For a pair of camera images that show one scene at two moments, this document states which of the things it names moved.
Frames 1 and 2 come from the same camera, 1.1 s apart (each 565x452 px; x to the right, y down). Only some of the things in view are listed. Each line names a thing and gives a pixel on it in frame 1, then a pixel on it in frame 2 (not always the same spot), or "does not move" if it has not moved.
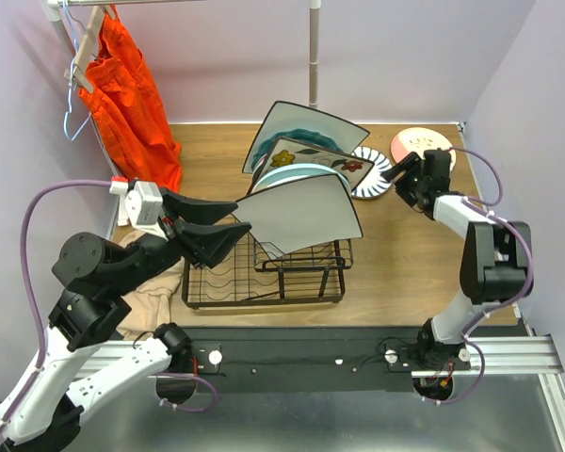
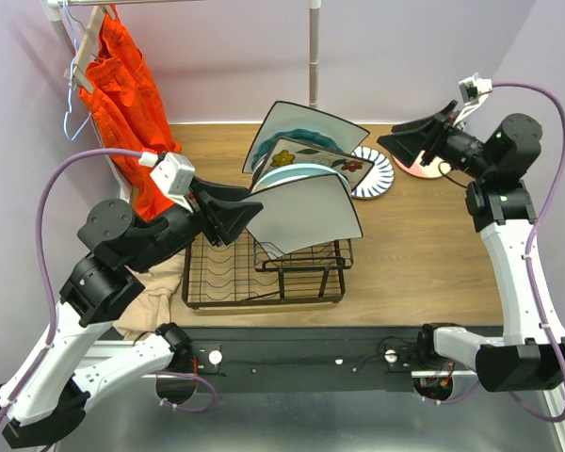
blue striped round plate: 372,185 does not move
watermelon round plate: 290,173 does not move
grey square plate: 302,214 does not move
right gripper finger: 412,161 -> 416,125
